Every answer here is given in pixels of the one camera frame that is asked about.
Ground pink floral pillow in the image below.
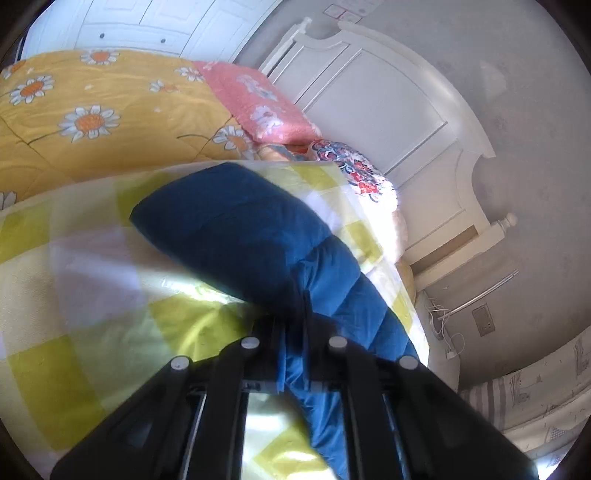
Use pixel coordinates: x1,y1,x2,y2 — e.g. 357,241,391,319
194,61,324,147

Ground wall switch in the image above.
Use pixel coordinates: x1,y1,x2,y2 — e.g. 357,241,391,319
323,0,365,24

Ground white wardrobe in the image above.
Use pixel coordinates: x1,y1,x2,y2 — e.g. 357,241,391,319
21,0,282,63

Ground yellow checkered bedsheet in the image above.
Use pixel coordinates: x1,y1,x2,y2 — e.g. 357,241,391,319
0,159,430,480

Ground red blue floral pillow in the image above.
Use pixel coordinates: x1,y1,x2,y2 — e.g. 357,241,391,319
307,141,400,204

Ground wall socket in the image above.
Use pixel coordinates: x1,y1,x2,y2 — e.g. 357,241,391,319
472,303,496,337

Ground white wooden headboard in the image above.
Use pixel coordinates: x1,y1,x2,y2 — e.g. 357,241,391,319
259,17,518,291

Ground yellow daisy print quilt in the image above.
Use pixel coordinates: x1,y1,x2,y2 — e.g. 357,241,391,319
0,50,259,210

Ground printed cream curtain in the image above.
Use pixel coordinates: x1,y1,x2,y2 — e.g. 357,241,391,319
459,335,591,462

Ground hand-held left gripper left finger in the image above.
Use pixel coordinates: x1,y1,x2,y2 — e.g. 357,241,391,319
50,318,283,480

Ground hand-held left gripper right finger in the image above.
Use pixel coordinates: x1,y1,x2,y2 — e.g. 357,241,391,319
305,318,539,480

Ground thin metal rod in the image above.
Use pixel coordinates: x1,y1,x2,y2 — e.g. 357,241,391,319
455,272,519,315

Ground cream pillow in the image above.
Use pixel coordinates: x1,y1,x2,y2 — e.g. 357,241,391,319
389,203,411,264

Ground blue down jacket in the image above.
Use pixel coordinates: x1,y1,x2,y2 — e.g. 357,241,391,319
130,161,421,480

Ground white nightstand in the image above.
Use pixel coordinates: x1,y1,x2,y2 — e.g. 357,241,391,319
413,288,462,393

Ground white charger cable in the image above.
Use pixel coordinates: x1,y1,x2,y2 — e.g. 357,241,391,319
427,298,465,360

